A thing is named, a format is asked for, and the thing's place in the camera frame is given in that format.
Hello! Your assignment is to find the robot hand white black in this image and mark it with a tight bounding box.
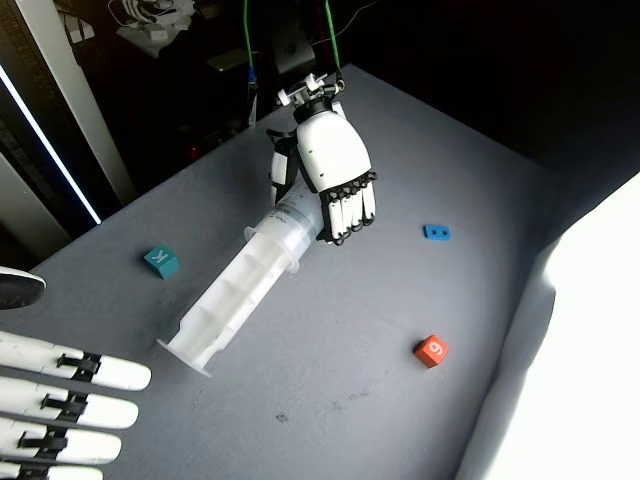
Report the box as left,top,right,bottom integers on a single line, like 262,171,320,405
0,266,152,480
267,107,379,247

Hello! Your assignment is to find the large clear plastic syringe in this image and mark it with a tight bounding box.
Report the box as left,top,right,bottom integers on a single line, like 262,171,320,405
156,179,332,377

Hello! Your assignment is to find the teal cube letter K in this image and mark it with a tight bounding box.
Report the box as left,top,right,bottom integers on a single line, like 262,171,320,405
143,244,180,281

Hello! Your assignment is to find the grey tablecloth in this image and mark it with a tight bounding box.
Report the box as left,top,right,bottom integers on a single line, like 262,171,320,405
0,63,640,480

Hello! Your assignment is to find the black curtain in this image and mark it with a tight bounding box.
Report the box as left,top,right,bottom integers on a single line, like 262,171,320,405
344,0,640,174

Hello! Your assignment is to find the pile of white parts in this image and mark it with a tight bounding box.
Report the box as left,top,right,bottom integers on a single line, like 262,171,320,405
107,0,195,57

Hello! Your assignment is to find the orange cube number 9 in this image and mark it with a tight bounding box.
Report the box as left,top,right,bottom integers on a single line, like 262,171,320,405
413,334,450,371

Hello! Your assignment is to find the bright light strip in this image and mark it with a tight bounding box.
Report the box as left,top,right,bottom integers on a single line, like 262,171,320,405
0,63,104,226

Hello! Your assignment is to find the white pillar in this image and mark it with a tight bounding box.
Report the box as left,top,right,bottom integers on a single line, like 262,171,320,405
13,0,137,207

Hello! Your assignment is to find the green cable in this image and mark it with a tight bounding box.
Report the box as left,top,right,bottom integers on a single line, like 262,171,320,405
323,0,346,86
242,0,260,86

